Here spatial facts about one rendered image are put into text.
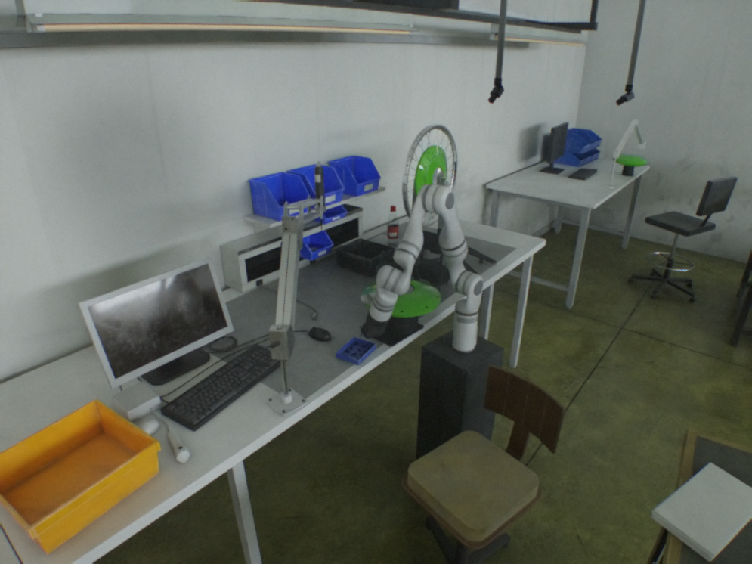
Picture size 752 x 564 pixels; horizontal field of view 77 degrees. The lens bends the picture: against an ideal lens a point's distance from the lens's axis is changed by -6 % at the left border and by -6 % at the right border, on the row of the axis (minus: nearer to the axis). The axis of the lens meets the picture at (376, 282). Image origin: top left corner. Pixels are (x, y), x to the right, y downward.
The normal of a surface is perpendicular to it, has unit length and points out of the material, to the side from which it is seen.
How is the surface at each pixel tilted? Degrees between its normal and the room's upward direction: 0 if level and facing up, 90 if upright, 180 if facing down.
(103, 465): 0
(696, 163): 90
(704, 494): 0
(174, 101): 90
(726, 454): 0
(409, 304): 21
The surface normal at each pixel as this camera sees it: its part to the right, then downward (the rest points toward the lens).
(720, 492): 0.00, -0.90
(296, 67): 0.78, 0.27
